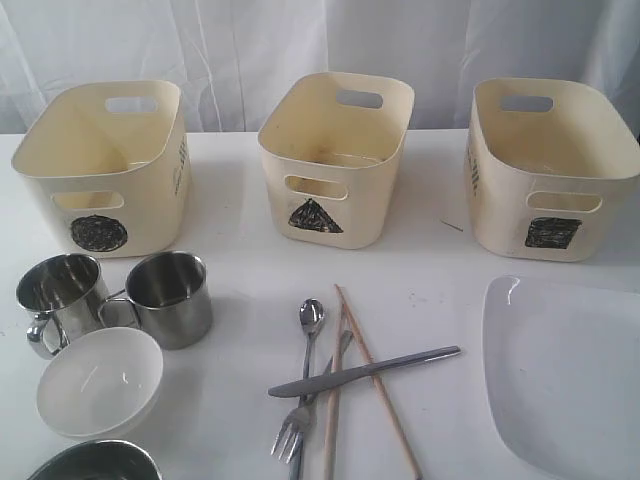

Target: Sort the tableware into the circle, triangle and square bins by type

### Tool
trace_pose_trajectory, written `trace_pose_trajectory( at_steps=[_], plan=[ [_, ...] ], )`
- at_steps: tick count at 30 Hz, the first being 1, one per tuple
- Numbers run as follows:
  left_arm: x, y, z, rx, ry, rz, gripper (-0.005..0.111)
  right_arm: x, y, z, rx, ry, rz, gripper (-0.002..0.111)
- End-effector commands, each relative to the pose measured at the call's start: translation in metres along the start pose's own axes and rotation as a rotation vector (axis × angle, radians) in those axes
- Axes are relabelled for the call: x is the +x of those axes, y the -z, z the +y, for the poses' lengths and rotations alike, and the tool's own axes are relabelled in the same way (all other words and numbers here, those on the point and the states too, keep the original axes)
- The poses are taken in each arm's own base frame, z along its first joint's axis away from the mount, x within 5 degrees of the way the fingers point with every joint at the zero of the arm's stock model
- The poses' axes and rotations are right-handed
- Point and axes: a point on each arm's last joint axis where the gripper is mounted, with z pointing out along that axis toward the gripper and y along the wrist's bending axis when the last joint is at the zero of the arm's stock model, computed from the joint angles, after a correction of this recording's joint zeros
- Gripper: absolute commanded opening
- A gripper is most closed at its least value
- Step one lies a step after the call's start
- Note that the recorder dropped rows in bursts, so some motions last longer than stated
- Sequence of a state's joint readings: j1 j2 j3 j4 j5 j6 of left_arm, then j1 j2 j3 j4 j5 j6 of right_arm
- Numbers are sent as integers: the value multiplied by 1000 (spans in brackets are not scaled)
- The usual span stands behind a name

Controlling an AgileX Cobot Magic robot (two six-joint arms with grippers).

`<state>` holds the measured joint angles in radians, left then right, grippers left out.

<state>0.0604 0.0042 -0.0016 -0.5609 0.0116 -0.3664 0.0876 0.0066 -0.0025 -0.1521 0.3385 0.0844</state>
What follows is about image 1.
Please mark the white square plate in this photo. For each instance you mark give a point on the white square plate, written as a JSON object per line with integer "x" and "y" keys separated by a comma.
{"x": 561, "y": 366}

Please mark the small steel teaspoon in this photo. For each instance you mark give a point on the small steel teaspoon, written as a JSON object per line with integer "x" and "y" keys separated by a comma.
{"x": 311, "y": 316}

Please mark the shiny steel mug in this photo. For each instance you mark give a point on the shiny steel mug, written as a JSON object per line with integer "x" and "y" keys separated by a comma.
{"x": 62, "y": 295}

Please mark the white backdrop curtain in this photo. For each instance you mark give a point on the white backdrop curtain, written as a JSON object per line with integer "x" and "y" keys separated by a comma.
{"x": 234, "y": 60}

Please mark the steel table knife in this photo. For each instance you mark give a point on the steel table knife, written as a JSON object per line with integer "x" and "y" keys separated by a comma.
{"x": 325, "y": 382}

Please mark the white ceramic bowl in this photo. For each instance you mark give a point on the white ceramic bowl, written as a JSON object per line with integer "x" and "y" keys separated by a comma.
{"x": 104, "y": 384}

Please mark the stainless steel bowl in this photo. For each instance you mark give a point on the stainless steel bowl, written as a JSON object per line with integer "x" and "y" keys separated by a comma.
{"x": 100, "y": 459}

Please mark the small steel fork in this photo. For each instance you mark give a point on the small steel fork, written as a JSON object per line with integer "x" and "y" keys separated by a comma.
{"x": 289, "y": 441}

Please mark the cream bin with circle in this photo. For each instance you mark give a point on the cream bin with circle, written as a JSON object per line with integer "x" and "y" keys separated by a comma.
{"x": 108, "y": 167}

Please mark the matte steel mug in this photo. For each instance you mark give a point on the matte steel mug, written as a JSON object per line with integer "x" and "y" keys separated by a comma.
{"x": 166, "y": 296}

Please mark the wooden chopstick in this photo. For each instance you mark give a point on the wooden chopstick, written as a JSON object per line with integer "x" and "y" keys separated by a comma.
{"x": 333, "y": 403}
{"x": 381, "y": 389}

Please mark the cream bin with triangle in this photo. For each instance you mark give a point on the cream bin with triangle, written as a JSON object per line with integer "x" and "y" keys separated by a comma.
{"x": 330, "y": 153}

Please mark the cream bin with square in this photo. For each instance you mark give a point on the cream bin with square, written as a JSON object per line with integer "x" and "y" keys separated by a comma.
{"x": 548, "y": 165}

